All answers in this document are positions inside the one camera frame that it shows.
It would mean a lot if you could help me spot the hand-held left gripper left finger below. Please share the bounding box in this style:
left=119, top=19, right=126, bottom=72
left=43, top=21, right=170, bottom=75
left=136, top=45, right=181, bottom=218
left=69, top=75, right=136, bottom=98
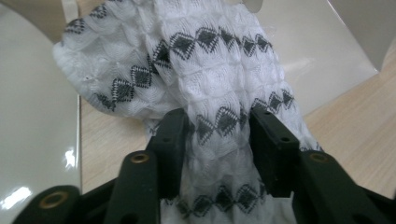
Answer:
left=146, top=107, right=190, bottom=201

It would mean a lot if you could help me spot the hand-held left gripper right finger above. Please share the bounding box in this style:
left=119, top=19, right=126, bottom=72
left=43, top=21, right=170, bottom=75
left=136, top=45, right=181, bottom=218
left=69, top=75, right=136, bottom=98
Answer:
left=248, top=106, right=302, bottom=199

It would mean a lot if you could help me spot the white knit cloth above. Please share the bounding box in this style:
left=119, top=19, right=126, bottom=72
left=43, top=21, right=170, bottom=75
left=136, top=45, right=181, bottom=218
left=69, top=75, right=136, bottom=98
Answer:
left=51, top=0, right=325, bottom=224

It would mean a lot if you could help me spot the expandable grey metal bookend rack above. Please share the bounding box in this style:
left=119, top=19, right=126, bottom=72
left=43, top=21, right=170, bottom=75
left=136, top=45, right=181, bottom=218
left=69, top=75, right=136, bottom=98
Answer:
left=0, top=0, right=396, bottom=224

